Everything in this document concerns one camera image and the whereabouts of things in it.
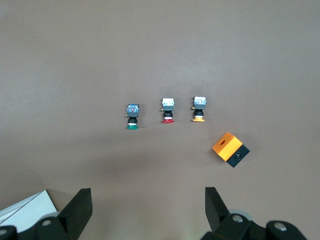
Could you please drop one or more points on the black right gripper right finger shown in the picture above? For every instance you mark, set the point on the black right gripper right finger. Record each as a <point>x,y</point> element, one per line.
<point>220,220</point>

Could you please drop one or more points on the green push button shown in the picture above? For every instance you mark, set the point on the green push button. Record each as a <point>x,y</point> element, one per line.
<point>132,112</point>

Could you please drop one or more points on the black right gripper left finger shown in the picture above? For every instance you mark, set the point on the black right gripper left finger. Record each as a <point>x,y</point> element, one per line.
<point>75,215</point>

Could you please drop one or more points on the orange and black button box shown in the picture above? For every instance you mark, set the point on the orange and black button box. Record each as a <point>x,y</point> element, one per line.
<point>228,147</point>

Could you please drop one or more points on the red push button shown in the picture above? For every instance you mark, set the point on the red push button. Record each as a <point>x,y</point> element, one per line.
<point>167,107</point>

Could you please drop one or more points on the yellow push button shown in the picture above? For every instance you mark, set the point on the yellow push button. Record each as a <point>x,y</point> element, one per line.
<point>199,107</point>

